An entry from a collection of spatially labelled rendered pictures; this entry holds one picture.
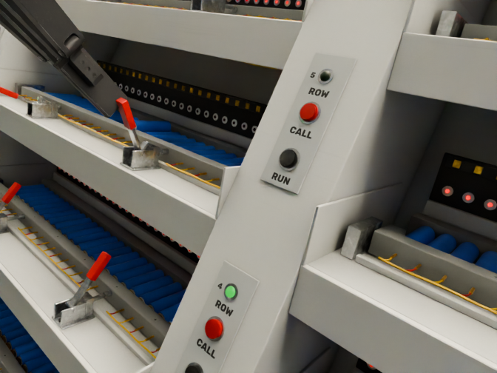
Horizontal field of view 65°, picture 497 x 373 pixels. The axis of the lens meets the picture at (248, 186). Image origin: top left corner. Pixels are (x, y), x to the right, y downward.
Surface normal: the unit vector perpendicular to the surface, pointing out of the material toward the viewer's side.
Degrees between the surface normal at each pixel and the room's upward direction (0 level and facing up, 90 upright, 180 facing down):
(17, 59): 90
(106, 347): 21
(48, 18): 88
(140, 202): 110
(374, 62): 90
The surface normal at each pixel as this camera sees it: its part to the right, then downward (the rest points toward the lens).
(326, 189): -0.53, -0.24
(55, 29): 0.76, 0.29
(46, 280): 0.19, -0.94
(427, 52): -0.63, 0.10
